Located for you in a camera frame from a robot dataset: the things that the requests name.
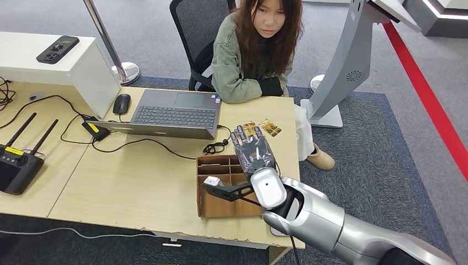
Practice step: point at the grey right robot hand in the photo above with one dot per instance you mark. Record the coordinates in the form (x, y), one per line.
(256, 155)

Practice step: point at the gold ID card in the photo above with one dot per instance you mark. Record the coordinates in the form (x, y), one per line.
(271, 128)

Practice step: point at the person's right forearm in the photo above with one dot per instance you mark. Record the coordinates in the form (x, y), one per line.
(237, 91)

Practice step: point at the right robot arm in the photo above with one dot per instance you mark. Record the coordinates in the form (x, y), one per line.
(321, 226)

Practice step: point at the gold patterned key card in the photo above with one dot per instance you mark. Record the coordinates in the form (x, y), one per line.
(249, 128)

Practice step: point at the person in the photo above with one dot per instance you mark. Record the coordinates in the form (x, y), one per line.
(226, 62)

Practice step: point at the wooden compartment organizer box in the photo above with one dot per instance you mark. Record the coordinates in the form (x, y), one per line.
(215, 201)

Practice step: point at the tan boot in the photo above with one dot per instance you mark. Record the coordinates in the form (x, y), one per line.
(321, 161)

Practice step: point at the grey laptop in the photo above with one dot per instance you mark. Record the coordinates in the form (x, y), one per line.
(175, 117)

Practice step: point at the white round base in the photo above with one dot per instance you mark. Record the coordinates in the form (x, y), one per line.
(316, 83)

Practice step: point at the dark grey rug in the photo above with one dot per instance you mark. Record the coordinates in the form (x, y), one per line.
(384, 157)

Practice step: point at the grey kiosk stand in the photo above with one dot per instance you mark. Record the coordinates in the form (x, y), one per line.
(347, 55)

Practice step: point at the black computer mouse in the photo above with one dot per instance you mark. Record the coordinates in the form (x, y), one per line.
(121, 104)

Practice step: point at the black office chair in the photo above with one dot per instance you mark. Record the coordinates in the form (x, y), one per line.
(193, 22)

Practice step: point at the black power adapter yellow label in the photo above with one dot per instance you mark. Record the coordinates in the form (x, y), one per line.
(95, 130)

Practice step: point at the white cabinet box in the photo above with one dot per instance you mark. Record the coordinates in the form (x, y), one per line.
(87, 77)

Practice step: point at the chrome stanchion pole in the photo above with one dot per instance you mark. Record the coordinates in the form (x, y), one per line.
(106, 40)

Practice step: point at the black smartphone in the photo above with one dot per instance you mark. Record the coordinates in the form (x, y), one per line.
(57, 49)

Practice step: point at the white grey display platform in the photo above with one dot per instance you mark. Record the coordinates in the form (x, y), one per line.
(438, 22)

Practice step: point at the black remote controller with antennas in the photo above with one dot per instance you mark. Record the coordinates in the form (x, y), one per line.
(18, 172)

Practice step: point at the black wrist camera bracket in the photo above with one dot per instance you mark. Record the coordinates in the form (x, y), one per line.
(223, 192)

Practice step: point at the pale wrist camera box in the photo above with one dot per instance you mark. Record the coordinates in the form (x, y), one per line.
(212, 181)

